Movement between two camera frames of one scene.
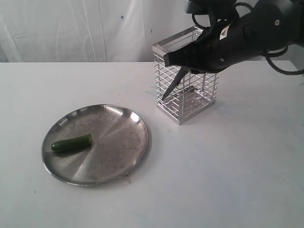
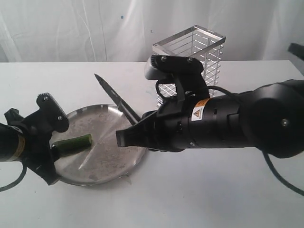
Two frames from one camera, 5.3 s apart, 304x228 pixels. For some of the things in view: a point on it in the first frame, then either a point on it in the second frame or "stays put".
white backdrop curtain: x=95 y=31 stays put
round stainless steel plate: x=120 y=140 stays put
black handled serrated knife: x=180 y=75 → x=122 y=104
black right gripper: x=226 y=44 → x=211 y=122
